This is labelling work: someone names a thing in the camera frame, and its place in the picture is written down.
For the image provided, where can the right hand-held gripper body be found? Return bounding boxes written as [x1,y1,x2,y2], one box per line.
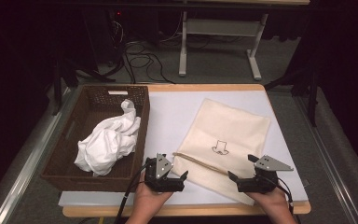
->
[236,154,295,193]

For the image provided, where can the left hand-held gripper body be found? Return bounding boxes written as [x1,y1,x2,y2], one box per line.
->
[144,152,186,192]

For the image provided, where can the cream zippered laundry bag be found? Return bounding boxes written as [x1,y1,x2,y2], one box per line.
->
[171,98,272,206]

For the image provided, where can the white garment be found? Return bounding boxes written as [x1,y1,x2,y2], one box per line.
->
[74,98,142,177]

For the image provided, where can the brown wicker basket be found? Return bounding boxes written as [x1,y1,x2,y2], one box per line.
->
[40,84,151,193]

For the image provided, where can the person's left hand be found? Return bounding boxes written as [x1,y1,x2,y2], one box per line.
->
[133,172,173,217]

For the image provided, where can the person's right hand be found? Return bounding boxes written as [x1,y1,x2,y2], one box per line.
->
[245,186,292,217]

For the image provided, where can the white table mat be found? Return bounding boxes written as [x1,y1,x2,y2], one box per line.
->
[58,90,310,207]

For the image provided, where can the black stand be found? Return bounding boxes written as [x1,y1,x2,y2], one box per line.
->
[52,59,116,116]
[264,62,320,127]

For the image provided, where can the black computer tower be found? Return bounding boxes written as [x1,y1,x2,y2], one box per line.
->
[83,7,125,66]

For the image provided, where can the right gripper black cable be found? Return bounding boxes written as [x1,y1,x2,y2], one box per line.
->
[260,175,295,216]

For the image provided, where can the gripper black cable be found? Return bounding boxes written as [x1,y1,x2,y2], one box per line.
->
[115,164,152,224]
[260,175,295,216]

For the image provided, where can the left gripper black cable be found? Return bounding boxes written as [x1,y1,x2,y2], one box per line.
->
[115,164,152,224]

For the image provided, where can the aluminium rail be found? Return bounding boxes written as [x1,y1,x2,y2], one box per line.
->
[293,96,358,224]
[0,85,85,224]

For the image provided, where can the black floor cables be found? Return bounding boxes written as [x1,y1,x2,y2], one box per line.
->
[122,40,176,85]

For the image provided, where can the white metal desk frame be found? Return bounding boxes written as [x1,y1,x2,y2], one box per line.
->
[173,0,310,81]

